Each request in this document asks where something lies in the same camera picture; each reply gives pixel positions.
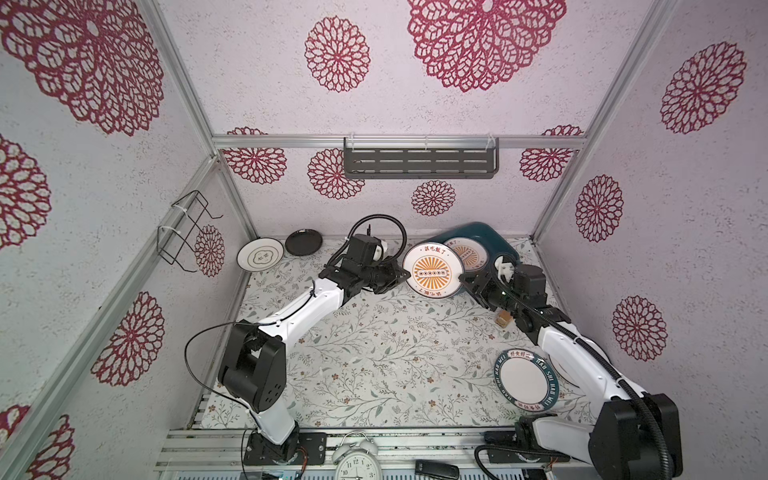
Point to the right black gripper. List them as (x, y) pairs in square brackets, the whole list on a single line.
[(483, 281)]

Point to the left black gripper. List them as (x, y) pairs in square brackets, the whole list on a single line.
[(395, 272)]

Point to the small orange sunburst plate back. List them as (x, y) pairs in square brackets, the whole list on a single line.
[(472, 254)]

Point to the green rim plate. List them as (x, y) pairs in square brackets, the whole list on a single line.
[(526, 380)]

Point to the white plate brown flower outline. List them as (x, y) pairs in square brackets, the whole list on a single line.
[(260, 255)]

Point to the white plate gold outline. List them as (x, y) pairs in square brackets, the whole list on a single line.
[(564, 373)]

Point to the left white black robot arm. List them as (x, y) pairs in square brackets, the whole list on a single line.
[(254, 364)]

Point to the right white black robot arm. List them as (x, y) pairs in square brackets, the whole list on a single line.
[(636, 434)]

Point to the teal plastic bin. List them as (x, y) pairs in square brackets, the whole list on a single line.
[(493, 242)]

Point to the brown spice jar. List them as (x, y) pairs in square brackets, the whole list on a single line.
[(503, 319)]

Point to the small black plate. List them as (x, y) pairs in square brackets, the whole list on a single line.
[(303, 242)]

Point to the white alarm clock centre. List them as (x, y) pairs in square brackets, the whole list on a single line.
[(357, 461)]

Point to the black remote device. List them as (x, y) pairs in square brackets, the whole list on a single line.
[(436, 470)]

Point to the grey wall shelf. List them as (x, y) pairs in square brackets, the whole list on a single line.
[(424, 163)]

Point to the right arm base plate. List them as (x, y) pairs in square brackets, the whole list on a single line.
[(506, 447)]

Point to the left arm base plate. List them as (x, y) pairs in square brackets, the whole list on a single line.
[(301, 447)]

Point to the black wire wall rack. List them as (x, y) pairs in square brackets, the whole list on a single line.
[(172, 241)]

